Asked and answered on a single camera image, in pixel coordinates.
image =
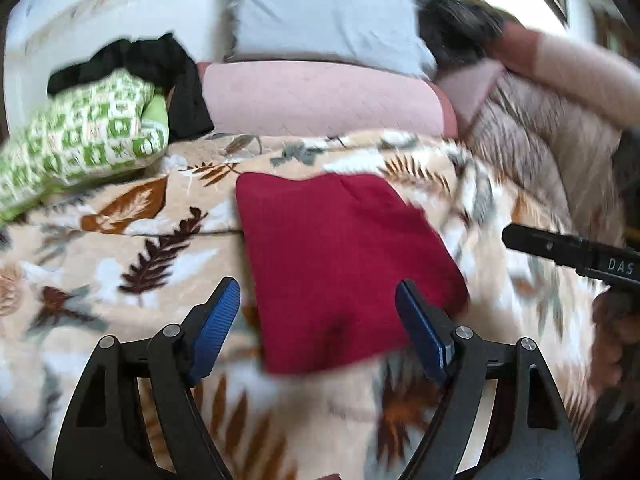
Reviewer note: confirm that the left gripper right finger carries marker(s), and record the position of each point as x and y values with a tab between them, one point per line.
528	436

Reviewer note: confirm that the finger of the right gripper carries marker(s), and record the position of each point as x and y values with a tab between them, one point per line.
563	250

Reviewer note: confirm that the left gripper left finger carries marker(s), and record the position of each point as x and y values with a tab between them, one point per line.
103	435

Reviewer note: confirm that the dark red small garment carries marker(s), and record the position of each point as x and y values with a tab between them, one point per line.
326	255

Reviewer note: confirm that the person's right hand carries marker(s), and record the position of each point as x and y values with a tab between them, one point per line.
612	335

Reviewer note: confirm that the striped brown quilt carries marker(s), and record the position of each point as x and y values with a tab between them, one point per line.
555	148

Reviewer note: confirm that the leaf pattern beige blanket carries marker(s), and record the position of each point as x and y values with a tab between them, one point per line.
137	256

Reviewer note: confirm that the pink folded blanket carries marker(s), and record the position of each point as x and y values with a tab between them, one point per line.
588	73

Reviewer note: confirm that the dark furry cushion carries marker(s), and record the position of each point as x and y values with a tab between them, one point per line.
458	32

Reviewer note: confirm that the green white patterned pillow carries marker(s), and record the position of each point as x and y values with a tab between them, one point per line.
84	135

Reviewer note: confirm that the grey pillow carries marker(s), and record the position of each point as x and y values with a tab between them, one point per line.
380	34

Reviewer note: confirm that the pink bolster pillow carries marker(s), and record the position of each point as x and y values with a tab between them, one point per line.
288	98

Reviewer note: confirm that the black garment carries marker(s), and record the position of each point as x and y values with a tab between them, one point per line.
162	62

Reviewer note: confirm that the white headboard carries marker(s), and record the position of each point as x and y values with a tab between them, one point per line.
45	35

